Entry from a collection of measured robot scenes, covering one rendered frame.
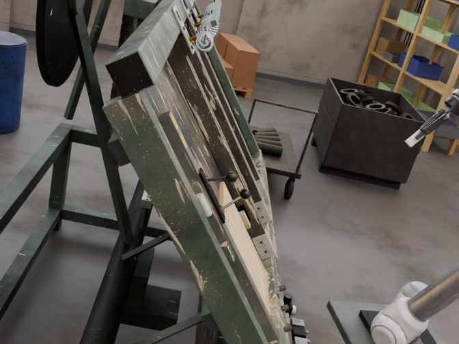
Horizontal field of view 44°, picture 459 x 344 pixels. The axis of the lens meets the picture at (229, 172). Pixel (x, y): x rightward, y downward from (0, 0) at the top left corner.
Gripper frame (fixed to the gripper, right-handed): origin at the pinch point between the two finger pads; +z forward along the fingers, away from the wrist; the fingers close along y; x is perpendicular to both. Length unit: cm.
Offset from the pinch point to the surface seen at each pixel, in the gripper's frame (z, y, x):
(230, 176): 54, 42, -38
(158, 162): 61, 67, -55
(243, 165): 65, -57, -31
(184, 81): 53, -10, -75
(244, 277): 77, 28, -6
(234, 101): 57, -150, -60
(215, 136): 59, -17, -51
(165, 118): 56, 44, -65
